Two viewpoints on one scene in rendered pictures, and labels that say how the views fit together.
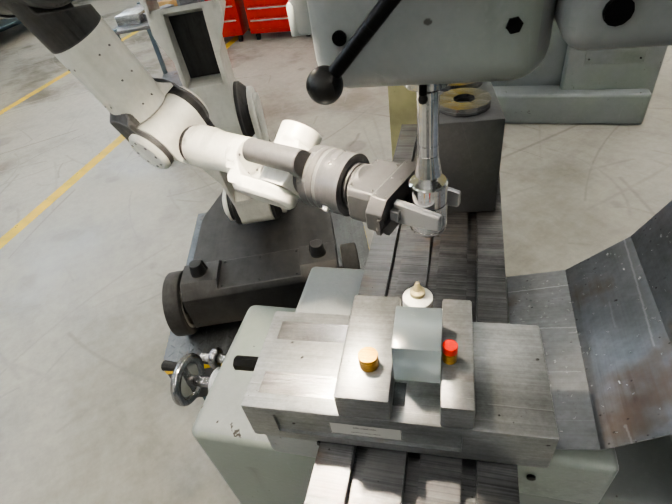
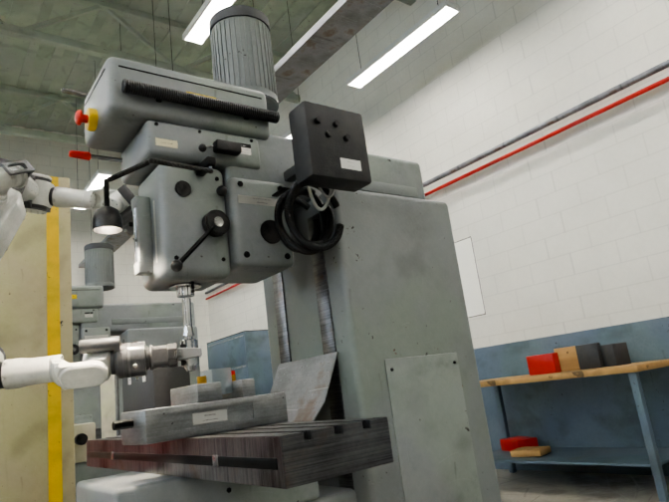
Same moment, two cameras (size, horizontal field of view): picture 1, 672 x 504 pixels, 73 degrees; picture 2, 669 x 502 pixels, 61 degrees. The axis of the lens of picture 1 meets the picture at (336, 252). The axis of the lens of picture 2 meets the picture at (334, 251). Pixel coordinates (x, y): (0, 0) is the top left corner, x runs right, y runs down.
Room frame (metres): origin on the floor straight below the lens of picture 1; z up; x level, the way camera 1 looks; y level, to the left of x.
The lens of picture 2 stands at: (-0.70, 0.93, 0.99)
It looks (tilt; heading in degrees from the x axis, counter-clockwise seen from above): 13 degrees up; 302
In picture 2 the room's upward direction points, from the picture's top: 7 degrees counter-clockwise
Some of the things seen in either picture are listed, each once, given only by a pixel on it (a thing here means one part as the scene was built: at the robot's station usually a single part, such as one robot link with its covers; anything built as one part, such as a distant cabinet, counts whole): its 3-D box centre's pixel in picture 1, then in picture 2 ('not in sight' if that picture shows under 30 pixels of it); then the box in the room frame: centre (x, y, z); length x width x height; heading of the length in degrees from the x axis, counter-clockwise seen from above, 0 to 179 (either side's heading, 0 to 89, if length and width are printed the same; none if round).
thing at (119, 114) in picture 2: not in sight; (178, 119); (0.45, -0.14, 1.81); 0.47 x 0.26 x 0.16; 70
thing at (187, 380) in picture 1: (202, 381); not in sight; (0.63, 0.35, 0.63); 0.16 x 0.12 x 0.12; 70
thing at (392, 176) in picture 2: not in sight; (320, 184); (0.29, -0.59, 1.66); 0.80 x 0.23 x 0.20; 70
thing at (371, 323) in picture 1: (370, 352); (195, 393); (0.33, -0.02, 1.02); 0.15 x 0.06 x 0.04; 162
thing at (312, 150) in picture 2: not in sight; (331, 146); (0.04, -0.29, 1.62); 0.20 x 0.09 x 0.21; 70
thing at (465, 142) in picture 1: (458, 137); (155, 398); (0.78, -0.27, 1.03); 0.22 x 0.12 x 0.20; 167
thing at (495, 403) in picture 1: (394, 371); (206, 408); (0.33, -0.04, 0.98); 0.35 x 0.15 x 0.11; 72
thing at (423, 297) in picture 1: (418, 310); not in sight; (0.41, -0.10, 0.98); 0.04 x 0.04 x 0.11
